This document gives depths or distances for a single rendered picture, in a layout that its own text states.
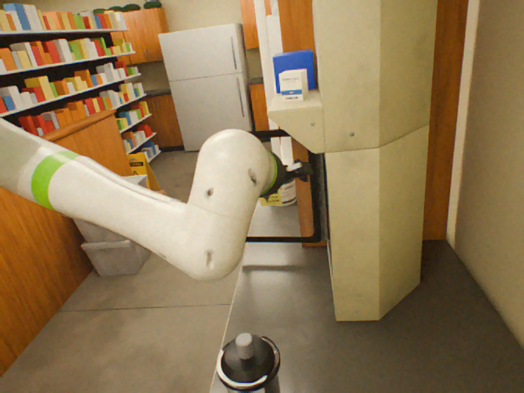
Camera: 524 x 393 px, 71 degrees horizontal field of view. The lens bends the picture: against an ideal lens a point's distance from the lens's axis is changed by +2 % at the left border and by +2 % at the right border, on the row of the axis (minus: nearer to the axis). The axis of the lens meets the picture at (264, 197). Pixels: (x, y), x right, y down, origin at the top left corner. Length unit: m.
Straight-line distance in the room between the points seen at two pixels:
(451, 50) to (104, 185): 0.95
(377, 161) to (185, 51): 5.22
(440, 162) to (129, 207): 0.95
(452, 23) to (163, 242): 0.94
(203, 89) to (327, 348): 5.21
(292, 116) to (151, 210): 0.35
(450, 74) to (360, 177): 0.49
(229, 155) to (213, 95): 5.36
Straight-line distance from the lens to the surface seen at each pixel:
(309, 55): 0.96
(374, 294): 0.99
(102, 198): 0.66
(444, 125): 1.23
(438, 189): 1.30
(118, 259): 3.16
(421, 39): 0.88
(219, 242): 0.52
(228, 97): 5.81
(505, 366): 1.01
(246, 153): 0.51
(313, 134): 0.78
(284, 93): 0.85
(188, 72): 5.90
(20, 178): 0.80
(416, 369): 0.96
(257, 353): 0.66
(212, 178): 0.51
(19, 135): 0.79
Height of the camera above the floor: 1.66
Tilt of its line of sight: 24 degrees down
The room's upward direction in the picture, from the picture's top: 8 degrees counter-clockwise
